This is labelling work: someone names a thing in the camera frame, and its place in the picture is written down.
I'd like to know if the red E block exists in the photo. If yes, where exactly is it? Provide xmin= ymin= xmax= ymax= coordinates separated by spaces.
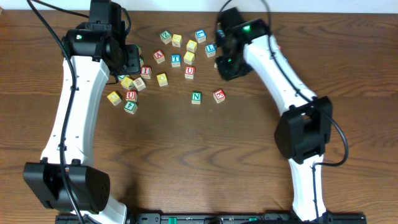
xmin=213 ymin=89 xmax=226 ymax=103

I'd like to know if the green N block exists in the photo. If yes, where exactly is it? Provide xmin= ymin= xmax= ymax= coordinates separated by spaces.
xmin=191 ymin=91 xmax=201 ymax=105

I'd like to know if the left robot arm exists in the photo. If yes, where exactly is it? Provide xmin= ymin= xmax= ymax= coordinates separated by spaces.
xmin=23 ymin=0 xmax=141 ymax=223

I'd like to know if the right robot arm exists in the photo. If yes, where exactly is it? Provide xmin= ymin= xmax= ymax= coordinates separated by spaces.
xmin=215 ymin=7 xmax=332 ymax=222

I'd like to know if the red I block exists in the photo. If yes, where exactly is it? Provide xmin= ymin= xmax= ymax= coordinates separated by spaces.
xmin=141 ymin=65 xmax=152 ymax=80

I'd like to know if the yellow block beside V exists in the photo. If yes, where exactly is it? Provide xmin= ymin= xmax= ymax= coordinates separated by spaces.
xmin=121 ymin=77 xmax=134 ymax=90

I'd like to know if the plain wooden picture block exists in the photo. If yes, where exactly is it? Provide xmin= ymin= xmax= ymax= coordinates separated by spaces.
xmin=133 ymin=77 xmax=146 ymax=91

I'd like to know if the blue L block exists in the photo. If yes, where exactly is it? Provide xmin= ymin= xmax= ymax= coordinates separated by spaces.
xmin=205 ymin=44 xmax=216 ymax=57

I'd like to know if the red A block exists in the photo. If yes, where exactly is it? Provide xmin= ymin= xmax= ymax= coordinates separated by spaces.
xmin=153 ymin=50 xmax=165 ymax=64

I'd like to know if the yellow O block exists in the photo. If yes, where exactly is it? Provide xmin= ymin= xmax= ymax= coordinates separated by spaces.
xmin=156 ymin=73 xmax=169 ymax=86

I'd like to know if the red U block lower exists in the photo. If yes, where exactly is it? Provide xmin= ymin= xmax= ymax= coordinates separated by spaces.
xmin=125 ymin=90 xmax=137 ymax=102

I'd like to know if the red u block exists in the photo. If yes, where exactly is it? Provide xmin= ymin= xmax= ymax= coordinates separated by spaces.
xmin=125 ymin=90 xmax=137 ymax=102
xmin=184 ymin=66 xmax=195 ymax=79

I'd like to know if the yellow block far left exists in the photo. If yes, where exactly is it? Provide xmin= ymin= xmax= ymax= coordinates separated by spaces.
xmin=107 ymin=91 xmax=122 ymax=106

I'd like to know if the red U block upper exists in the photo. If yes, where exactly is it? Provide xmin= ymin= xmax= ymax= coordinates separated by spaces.
xmin=184 ymin=66 xmax=195 ymax=79

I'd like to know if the green Z block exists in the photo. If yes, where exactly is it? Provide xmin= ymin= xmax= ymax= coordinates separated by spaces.
xmin=160 ymin=30 xmax=172 ymax=44

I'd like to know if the yellow S block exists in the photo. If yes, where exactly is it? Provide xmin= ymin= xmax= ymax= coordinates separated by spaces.
xmin=183 ymin=51 xmax=195 ymax=65

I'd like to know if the blue block top row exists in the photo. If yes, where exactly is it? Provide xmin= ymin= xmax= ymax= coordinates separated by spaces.
xmin=195 ymin=29 xmax=206 ymax=43

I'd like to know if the yellow C block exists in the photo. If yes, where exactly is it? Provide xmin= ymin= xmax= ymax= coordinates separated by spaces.
xmin=187 ymin=40 xmax=198 ymax=53

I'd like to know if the blue T block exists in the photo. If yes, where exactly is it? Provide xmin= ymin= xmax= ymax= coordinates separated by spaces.
xmin=170 ymin=54 xmax=181 ymax=67

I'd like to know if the green 4 block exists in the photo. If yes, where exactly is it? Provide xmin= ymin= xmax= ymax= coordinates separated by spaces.
xmin=124 ymin=101 xmax=137 ymax=114

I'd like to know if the yellow block top row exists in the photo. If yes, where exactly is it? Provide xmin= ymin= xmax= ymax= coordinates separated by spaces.
xmin=172 ymin=34 xmax=182 ymax=47

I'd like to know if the left black cable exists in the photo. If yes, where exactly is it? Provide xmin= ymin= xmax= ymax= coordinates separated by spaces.
xmin=26 ymin=0 xmax=91 ymax=224

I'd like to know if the black cable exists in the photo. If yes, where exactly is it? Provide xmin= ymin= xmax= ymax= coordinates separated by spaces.
xmin=26 ymin=0 xmax=91 ymax=224
xmin=261 ymin=0 xmax=349 ymax=222

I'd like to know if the right black cable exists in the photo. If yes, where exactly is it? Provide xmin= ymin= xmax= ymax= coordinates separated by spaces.
xmin=261 ymin=0 xmax=349 ymax=222

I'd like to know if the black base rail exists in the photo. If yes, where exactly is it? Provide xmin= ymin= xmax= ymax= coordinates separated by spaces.
xmin=55 ymin=212 xmax=368 ymax=224

